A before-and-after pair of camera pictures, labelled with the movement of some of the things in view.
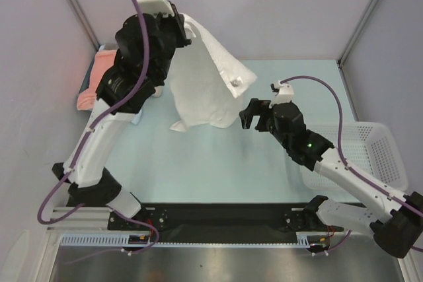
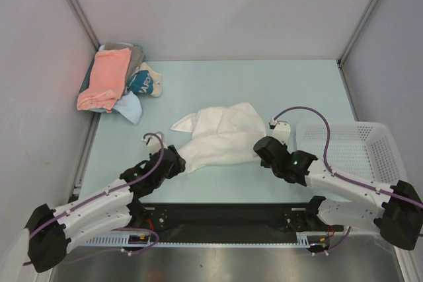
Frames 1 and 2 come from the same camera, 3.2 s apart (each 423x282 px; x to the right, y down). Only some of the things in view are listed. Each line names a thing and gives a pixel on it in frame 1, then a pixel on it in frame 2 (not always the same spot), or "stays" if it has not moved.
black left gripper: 176,22 -> 178,165
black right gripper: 261,117 -> 264,149
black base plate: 225,220 stays
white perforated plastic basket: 369,147 stays
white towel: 205,80 -> 225,135
